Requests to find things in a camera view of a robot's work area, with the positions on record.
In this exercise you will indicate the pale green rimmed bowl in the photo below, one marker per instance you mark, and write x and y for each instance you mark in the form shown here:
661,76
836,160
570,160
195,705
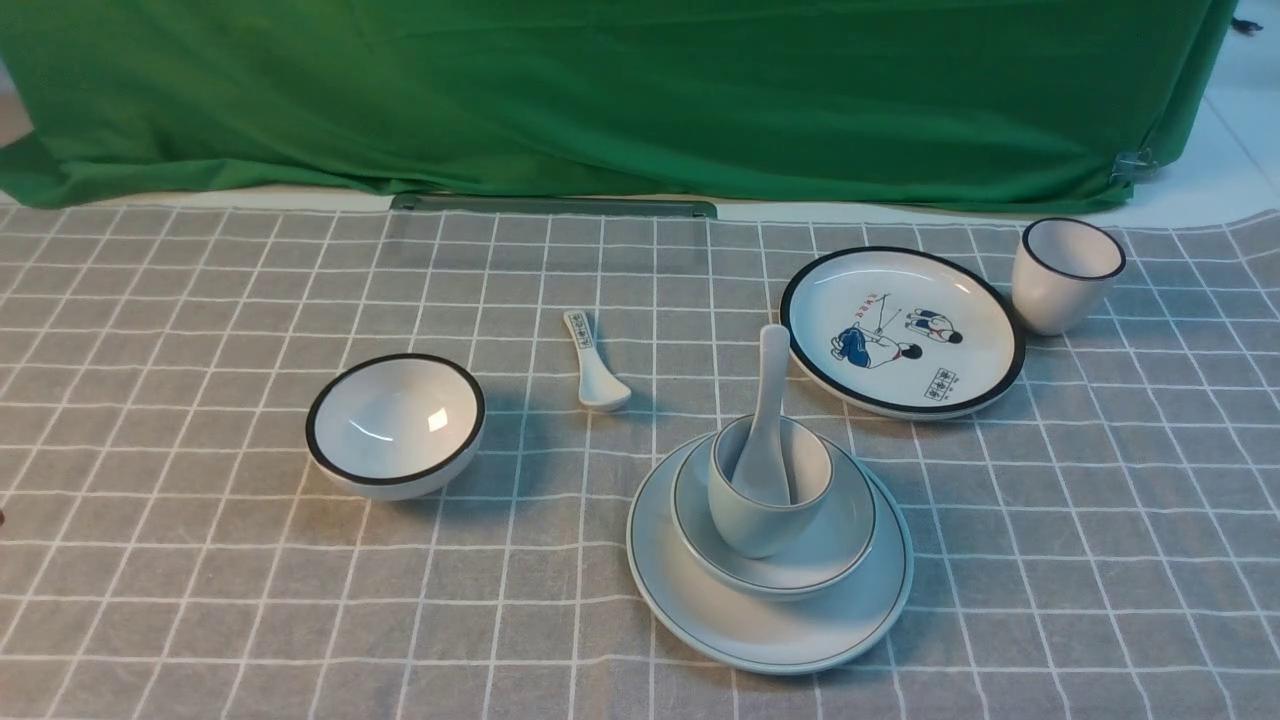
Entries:
836,541

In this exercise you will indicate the black rimmed white cup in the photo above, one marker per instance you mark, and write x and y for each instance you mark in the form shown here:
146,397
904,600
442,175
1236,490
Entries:
1062,270

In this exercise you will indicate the pale green cup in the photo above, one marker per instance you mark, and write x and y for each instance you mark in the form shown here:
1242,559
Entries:
756,530

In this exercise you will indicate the green backdrop cloth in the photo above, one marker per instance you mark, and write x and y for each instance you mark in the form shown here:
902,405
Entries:
959,105

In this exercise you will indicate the pale green large plate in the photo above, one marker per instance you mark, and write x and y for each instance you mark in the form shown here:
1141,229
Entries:
780,637

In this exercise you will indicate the cartoon plate black rim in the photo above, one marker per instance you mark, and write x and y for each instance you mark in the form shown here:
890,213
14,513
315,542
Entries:
902,333

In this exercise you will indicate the plain white ceramic spoon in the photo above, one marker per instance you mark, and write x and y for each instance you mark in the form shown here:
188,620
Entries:
760,472

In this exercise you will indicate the small patterned white spoon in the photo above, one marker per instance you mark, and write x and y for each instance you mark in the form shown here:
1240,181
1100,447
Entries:
599,390

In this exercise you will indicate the grey metal bar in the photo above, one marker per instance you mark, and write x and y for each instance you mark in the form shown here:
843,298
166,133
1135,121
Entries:
582,206

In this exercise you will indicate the grey checked tablecloth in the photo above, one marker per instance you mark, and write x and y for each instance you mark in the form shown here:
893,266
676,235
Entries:
1100,543

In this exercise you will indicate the metal clip on backdrop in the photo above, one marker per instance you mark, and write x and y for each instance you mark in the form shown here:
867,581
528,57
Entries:
1134,167

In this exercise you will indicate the black rimmed white bowl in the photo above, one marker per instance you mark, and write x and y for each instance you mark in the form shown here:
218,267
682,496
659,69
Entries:
397,427

